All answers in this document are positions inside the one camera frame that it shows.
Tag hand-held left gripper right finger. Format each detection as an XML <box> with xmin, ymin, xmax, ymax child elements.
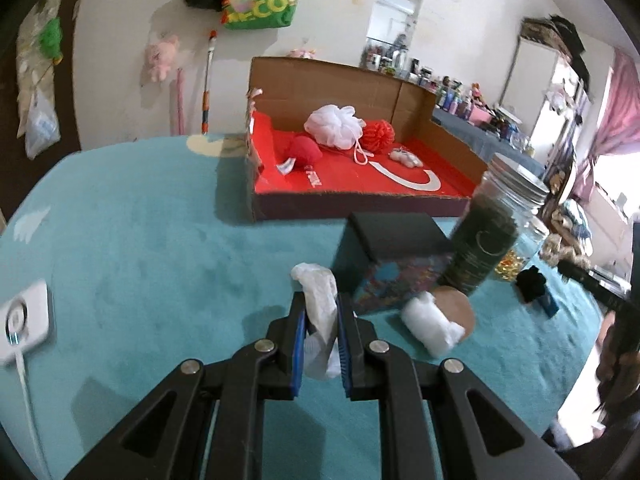
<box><xmin>337</xmin><ymin>294</ymin><xmax>576</xmax><ymax>480</ymax></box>

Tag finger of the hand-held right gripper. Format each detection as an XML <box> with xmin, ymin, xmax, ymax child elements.
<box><xmin>557</xmin><ymin>259</ymin><xmax>632</xmax><ymax>306</ymax></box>

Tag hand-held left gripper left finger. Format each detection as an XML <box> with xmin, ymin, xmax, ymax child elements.
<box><xmin>65</xmin><ymin>291</ymin><xmax>308</xmax><ymax>480</ymax></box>

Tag white tissue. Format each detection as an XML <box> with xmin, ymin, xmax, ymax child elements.
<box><xmin>291</xmin><ymin>262</ymin><xmax>342</xmax><ymax>380</ymax></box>

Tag black scrunchie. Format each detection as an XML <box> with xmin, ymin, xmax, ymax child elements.
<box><xmin>516</xmin><ymin>267</ymin><xmax>548</xmax><ymax>304</ymax></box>

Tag white cotton roll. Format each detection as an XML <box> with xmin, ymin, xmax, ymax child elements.
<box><xmin>400</xmin><ymin>291</ymin><xmax>466</xmax><ymax>358</ymax></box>

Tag beige round pad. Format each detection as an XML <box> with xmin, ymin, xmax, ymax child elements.
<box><xmin>431</xmin><ymin>286</ymin><xmax>476</xmax><ymax>343</ymax></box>

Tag cardboard box with red lining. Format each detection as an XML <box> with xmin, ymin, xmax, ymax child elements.
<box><xmin>245</xmin><ymin>56</ymin><xmax>488</xmax><ymax>222</ymax></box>

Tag red heart sponge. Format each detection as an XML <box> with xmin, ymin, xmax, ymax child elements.
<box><xmin>274</xmin><ymin>135</ymin><xmax>323</xmax><ymax>176</ymax></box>

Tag white plush bunny clip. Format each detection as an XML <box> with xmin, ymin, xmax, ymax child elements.
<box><xmin>390</xmin><ymin>147</ymin><xmax>422</xmax><ymax>168</ymax></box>

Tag red-orange mesh scrubber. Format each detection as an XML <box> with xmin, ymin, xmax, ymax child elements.
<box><xmin>361</xmin><ymin>120</ymin><xmax>396</xmax><ymax>152</ymax></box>

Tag white mesh bath pouf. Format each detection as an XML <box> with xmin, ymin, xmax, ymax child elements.
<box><xmin>304</xmin><ymin>105</ymin><xmax>376</xmax><ymax>166</ymax></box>

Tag pile of clothes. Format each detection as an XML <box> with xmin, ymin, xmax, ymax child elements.
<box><xmin>550</xmin><ymin>200</ymin><xmax>596</xmax><ymax>241</ymax></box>

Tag clear jar with gold contents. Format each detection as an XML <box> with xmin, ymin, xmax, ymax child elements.
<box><xmin>495</xmin><ymin>217</ymin><xmax>551</xmax><ymax>281</ymax></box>

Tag floral tin box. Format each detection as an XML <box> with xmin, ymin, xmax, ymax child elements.
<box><xmin>332</xmin><ymin>211</ymin><xmax>453</xmax><ymax>316</ymax></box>

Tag glass jar with metal lid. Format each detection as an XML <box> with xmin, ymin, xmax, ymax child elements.
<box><xmin>440</xmin><ymin>154</ymin><xmax>550</xmax><ymax>297</ymax></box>

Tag pink curtain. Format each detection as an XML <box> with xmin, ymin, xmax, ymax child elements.
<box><xmin>572</xmin><ymin>50</ymin><xmax>640</xmax><ymax>201</ymax></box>

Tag table with blue cloth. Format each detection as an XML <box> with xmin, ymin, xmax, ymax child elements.
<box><xmin>432</xmin><ymin>107</ymin><xmax>543</xmax><ymax>176</ymax></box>

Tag white wardrobe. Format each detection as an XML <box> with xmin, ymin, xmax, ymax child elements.
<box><xmin>500</xmin><ymin>40</ymin><xmax>586</xmax><ymax>161</ymax></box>

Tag row of cosmetic bottles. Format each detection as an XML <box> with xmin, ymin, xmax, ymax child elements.
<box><xmin>410</xmin><ymin>57</ymin><xmax>501</xmax><ymax>121</ymax></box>

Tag dark bag on wardrobe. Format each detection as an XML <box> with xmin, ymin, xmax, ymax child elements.
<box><xmin>520</xmin><ymin>15</ymin><xmax>588</xmax><ymax>68</ymax></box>

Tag white pole with orange tip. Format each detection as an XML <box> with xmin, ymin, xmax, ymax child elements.
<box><xmin>200</xmin><ymin>30</ymin><xmax>219</xmax><ymax>136</ymax></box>

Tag pink plush toy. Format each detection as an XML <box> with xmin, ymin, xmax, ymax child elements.
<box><xmin>145</xmin><ymin>35</ymin><xmax>180</xmax><ymax>82</ymax></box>

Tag clear plastic bag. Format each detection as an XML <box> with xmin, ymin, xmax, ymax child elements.
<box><xmin>24</xmin><ymin>92</ymin><xmax>62</xmax><ymax>160</ymax></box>

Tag dark wooden door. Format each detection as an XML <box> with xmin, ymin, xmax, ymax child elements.
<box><xmin>0</xmin><ymin>0</ymin><xmax>96</xmax><ymax>221</ymax></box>

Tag green plush toy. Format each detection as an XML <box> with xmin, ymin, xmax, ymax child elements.
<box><xmin>39</xmin><ymin>19</ymin><xmax>65</xmax><ymax>63</ymax></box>

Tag hanging fabric organizer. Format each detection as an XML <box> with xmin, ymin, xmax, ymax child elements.
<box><xmin>15</xmin><ymin>0</ymin><xmax>63</xmax><ymax>138</ymax></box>

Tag white cable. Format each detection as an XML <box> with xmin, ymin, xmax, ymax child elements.
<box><xmin>10</xmin><ymin>347</ymin><xmax>51</xmax><ymax>480</ymax></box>

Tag wall mirror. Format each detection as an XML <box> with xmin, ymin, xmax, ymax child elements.
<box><xmin>365</xmin><ymin>0</ymin><xmax>427</xmax><ymax>73</ymax></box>

